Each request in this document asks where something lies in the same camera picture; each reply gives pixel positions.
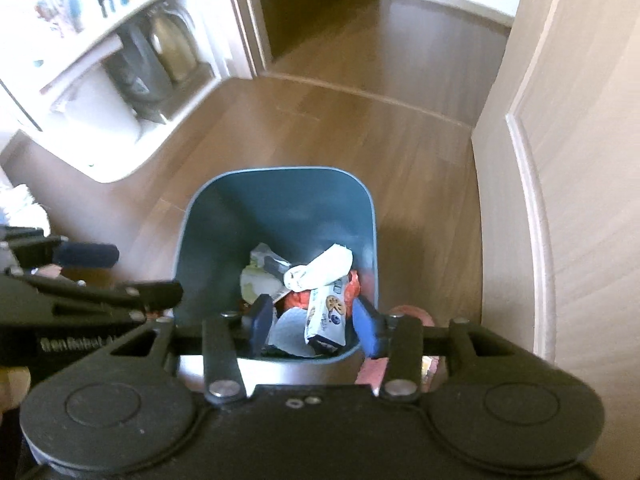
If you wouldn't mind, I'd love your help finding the grey paper bundle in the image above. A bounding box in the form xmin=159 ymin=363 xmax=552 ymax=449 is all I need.
xmin=262 ymin=308 xmax=317 ymax=359

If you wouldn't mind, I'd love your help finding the white cookie snack box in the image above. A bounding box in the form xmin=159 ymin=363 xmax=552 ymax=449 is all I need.
xmin=305 ymin=278 xmax=346 ymax=354

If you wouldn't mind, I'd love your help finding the white paper wad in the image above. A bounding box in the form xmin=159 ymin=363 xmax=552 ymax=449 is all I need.
xmin=283 ymin=244 xmax=354 ymax=292

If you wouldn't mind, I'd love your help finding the dark teal plastic trash bin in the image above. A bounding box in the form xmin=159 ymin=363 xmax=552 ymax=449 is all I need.
xmin=172 ymin=164 xmax=380 ymax=386

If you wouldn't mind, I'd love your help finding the red and white plastic bag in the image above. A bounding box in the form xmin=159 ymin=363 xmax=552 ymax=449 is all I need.
xmin=282 ymin=270 xmax=361 ymax=318

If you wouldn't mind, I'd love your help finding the white bookshelf unit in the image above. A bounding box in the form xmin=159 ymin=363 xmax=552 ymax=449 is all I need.
xmin=1 ymin=0 xmax=250 ymax=183

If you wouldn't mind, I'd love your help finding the gold metallic kettle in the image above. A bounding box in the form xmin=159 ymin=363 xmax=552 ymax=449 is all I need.
xmin=148 ymin=0 xmax=198 ymax=84

